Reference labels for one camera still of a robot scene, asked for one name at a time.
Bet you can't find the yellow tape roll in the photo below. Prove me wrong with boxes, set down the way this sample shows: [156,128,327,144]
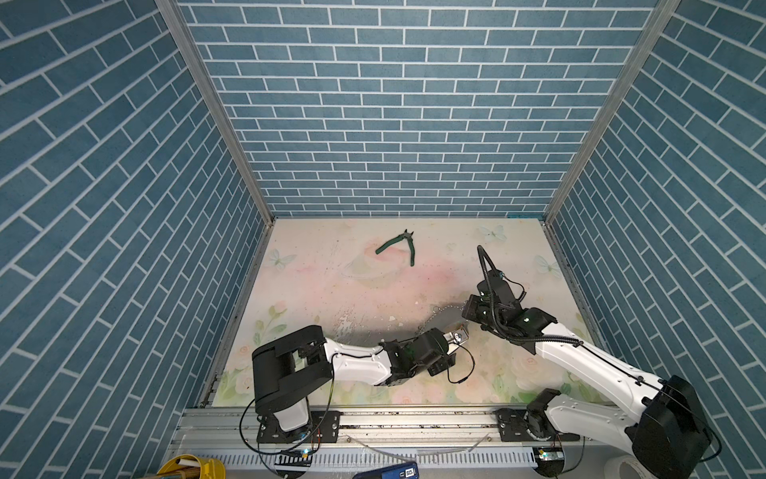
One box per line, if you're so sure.
[157,454,227,479]

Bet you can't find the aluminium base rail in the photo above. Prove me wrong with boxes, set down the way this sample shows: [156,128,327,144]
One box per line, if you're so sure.
[168,404,574,455]

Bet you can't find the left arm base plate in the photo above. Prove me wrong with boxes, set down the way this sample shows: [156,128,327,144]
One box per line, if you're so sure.
[257,410,341,444]

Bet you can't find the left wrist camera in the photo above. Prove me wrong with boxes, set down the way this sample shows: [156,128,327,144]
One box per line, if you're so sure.
[445,325,469,345]

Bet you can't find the white cable duct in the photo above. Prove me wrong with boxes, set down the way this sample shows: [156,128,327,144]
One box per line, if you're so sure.
[201,447,537,472]

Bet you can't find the green handled pliers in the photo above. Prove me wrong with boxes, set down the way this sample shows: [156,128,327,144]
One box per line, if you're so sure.
[375,230,416,267]

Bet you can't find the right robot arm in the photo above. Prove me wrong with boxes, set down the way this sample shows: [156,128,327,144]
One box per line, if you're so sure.
[462,255,723,478]

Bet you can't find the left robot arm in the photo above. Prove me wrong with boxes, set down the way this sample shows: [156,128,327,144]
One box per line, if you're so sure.
[251,325,469,433]

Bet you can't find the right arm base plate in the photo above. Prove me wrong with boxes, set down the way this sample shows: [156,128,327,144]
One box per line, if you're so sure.
[494,407,580,442]

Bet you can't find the white tape roll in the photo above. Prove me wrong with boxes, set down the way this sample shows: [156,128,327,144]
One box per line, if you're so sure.
[604,455,654,479]

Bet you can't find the blue device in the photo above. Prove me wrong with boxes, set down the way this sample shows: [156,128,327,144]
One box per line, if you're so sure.
[353,462,419,479]

